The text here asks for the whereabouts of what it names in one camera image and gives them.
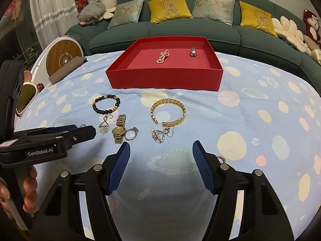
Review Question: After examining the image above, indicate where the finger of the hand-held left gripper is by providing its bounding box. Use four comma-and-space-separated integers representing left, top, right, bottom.
59, 127, 97, 153
46, 124, 81, 137

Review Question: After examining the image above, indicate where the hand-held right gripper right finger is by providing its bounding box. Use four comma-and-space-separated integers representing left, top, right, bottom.
192, 141, 295, 241

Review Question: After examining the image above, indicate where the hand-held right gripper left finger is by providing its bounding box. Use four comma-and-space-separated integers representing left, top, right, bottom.
30, 142, 131, 241

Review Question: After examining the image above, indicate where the thin gold chain necklace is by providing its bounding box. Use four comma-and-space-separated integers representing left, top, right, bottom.
98, 114, 113, 135

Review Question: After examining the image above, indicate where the dark bead bracelet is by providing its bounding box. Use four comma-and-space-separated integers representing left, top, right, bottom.
92, 94, 121, 115

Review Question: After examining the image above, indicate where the gold wrist watch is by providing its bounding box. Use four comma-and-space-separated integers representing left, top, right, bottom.
112, 114, 127, 144

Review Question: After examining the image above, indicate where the crystal flower earring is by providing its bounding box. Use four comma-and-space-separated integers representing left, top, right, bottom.
150, 127, 176, 144

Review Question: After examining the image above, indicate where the gold leaf bangle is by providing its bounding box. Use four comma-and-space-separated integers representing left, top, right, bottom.
150, 99, 186, 127

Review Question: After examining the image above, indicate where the red cardboard box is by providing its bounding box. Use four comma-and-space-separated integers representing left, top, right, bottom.
105, 37, 224, 92

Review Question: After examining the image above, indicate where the person's left hand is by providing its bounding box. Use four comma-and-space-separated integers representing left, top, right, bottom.
0, 167, 38, 215

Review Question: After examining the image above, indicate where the white rimmed mirror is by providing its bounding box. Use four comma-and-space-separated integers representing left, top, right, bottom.
15, 71, 46, 118

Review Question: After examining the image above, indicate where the blue spotted blanket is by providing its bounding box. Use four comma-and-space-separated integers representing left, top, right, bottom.
14, 50, 321, 241

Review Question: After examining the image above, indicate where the round white wooden-faced device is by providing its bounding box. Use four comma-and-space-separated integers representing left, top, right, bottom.
33, 36, 84, 77

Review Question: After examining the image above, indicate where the grey pig plush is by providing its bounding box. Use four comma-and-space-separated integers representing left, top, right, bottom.
76, 0, 106, 26

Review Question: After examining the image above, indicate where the white sheer curtain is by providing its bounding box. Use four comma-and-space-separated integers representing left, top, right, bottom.
29, 0, 87, 56

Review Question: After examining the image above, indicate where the pale green embroidered cushion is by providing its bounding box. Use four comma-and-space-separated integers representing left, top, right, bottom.
192, 0, 235, 27
108, 0, 145, 29

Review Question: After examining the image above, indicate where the red hanging ornament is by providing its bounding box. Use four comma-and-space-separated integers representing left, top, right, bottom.
75, 0, 88, 12

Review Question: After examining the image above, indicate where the dark green sofa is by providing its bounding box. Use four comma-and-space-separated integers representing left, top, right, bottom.
65, 0, 321, 93

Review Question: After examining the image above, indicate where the yellow embroidered cushion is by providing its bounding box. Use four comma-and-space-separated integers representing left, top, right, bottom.
147, 0, 193, 23
239, 1, 278, 38

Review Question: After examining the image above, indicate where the blue patterned cushion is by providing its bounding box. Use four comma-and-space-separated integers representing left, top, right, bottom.
278, 36, 301, 52

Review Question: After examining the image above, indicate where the cream satin cushion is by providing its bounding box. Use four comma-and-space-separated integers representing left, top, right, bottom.
307, 49, 321, 66

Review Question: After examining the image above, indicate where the cream flower cushion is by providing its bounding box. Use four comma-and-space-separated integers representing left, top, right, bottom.
272, 16, 310, 53

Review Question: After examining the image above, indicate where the beige plush cushion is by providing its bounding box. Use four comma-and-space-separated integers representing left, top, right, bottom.
303, 35, 321, 54

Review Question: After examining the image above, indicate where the red monkey plush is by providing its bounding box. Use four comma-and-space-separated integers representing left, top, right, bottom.
303, 9, 321, 43

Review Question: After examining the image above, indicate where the silver stone ring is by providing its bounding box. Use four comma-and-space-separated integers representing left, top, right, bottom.
124, 127, 139, 141

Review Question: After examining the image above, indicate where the pearl bracelet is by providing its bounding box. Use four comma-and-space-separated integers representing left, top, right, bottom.
156, 50, 170, 65

